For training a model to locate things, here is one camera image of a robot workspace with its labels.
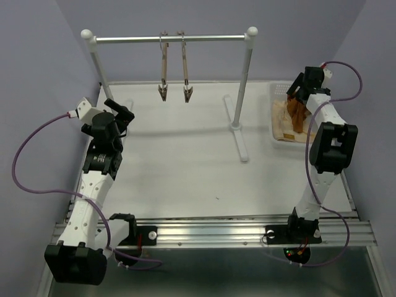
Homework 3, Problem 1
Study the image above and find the brown underwear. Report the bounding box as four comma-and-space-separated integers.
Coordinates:
286, 96, 308, 133

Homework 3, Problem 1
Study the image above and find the wooden clip hanger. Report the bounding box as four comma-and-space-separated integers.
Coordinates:
177, 30, 193, 103
158, 31, 169, 102

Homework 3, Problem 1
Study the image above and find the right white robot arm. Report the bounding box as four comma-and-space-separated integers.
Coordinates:
285, 63, 358, 241

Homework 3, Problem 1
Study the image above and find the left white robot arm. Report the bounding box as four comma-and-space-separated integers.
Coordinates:
45, 98, 138, 285

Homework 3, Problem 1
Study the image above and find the beige underwear in basket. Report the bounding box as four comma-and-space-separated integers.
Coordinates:
271, 100, 311, 143

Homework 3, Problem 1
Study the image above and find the white plastic basket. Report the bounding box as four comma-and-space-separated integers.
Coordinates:
269, 81, 317, 153

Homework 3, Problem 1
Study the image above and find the white metal clothes rack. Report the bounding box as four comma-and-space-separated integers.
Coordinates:
80, 27, 259, 163

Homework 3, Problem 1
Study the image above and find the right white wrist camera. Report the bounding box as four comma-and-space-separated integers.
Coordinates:
321, 63, 333, 88

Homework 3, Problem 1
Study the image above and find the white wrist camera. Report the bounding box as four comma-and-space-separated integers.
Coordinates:
76, 97, 101, 125
321, 63, 333, 88

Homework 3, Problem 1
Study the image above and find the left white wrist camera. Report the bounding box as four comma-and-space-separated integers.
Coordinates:
76, 97, 101, 125

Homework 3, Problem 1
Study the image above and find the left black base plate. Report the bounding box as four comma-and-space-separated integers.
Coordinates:
101, 225, 159, 267

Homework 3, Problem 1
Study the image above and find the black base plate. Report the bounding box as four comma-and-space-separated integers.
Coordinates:
101, 225, 159, 267
262, 225, 323, 265

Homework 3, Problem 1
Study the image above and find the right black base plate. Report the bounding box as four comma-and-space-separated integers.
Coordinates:
262, 225, 323, 265

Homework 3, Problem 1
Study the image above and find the aluminium mounting rail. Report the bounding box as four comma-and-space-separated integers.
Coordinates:
137, 218, 377, 249

